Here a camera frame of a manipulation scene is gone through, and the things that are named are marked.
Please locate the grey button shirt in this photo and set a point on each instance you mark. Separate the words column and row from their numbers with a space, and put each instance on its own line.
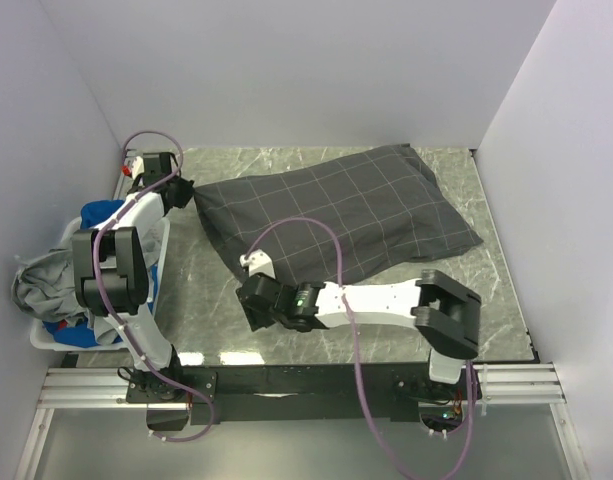
column 50, row 287

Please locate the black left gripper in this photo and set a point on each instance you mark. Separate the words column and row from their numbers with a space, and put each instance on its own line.
column 186, row 191

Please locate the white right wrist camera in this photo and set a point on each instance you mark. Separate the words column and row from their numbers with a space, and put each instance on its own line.
column 257, row 262

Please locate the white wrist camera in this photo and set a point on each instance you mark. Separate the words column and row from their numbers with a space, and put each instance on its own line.
column 257, row 262
column 133, row 167

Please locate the aluminium frame rail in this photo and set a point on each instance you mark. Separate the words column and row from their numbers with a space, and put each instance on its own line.
column 101, row 388

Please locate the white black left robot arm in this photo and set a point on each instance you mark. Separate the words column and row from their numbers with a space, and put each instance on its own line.
column 152, row 353

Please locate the white plastic laundry basket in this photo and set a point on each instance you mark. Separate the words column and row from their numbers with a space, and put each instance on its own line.
column 41, row 336

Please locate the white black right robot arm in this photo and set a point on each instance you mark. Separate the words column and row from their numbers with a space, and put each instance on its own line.
column 445, row 312

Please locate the dark grey checked pillowcase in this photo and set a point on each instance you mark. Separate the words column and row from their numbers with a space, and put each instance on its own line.
column 359, row 214

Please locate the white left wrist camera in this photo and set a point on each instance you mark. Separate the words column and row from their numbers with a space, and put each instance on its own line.
column 133, row 167

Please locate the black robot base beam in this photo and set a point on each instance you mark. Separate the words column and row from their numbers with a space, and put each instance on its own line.
column 393, row 391

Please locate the blue garment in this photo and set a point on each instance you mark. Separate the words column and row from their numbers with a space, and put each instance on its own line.
column 81, row 333

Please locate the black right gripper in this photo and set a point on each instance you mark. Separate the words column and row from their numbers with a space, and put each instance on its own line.
column 256, row 319

